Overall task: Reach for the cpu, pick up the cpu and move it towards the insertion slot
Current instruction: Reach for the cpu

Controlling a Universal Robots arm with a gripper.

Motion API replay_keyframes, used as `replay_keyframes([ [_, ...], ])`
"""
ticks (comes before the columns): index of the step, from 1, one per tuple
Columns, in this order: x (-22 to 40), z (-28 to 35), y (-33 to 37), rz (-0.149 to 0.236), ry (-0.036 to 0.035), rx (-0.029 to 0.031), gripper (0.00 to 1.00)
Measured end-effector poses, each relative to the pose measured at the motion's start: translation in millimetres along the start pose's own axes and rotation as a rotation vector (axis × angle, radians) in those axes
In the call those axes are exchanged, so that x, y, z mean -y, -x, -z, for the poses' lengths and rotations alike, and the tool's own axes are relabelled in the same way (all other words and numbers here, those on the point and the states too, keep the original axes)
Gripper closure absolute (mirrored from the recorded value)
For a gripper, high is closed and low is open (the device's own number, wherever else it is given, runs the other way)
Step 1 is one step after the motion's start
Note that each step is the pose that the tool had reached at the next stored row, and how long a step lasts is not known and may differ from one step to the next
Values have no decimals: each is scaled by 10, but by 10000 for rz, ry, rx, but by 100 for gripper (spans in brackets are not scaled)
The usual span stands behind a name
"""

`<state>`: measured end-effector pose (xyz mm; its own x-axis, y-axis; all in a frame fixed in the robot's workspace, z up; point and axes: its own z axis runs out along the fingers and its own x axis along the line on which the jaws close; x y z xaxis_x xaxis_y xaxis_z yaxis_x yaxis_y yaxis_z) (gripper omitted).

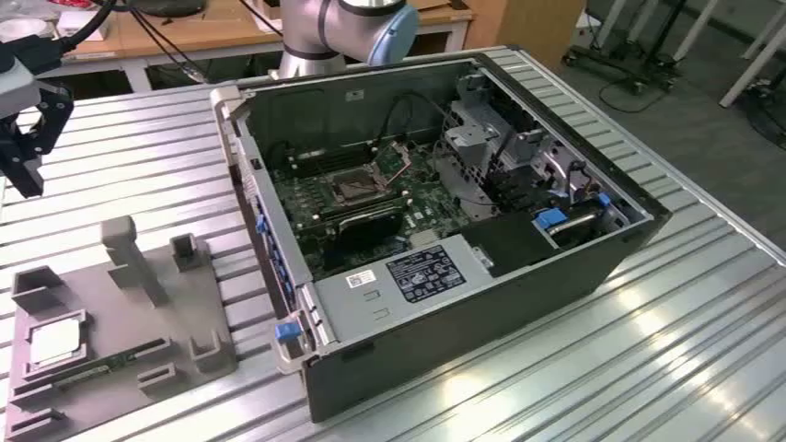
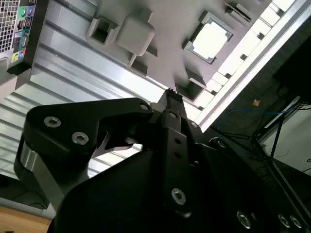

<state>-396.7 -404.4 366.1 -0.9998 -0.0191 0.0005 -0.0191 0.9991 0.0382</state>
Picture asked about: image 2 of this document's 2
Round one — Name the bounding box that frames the silver-topped CPU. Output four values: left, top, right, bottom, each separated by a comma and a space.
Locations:
188, 18, 234, 64

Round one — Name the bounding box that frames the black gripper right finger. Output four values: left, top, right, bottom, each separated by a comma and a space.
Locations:
175, 93, 307, 233

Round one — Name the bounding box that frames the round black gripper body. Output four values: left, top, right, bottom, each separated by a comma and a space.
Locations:
47, 149, 234, 233

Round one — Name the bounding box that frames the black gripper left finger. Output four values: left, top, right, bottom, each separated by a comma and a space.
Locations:
14, 88, 191, 217

